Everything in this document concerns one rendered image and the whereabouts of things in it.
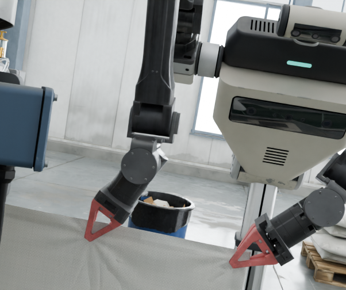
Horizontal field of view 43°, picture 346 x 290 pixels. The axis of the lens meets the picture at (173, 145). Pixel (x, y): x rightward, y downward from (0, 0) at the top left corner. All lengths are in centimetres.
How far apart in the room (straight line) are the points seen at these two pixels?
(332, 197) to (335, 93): 51
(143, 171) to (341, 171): 32
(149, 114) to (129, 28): 836
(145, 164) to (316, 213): 27
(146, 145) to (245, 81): 50
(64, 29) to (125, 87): 170
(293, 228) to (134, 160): 28
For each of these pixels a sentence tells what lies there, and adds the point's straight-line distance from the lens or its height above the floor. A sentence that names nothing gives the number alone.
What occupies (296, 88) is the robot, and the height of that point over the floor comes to 140.
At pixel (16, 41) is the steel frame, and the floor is 206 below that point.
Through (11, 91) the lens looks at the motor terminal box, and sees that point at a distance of 48.
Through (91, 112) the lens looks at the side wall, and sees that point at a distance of 912.
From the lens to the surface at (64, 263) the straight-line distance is 85.
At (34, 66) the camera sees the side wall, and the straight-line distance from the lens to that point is 956.
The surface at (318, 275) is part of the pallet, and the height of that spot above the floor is 6.
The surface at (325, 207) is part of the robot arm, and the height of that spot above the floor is 120.
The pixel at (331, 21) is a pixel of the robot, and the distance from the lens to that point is 102.
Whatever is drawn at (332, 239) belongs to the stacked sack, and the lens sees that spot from 425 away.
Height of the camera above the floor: 131
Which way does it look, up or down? 5 degrees down
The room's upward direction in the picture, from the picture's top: 10 degrees clockwise
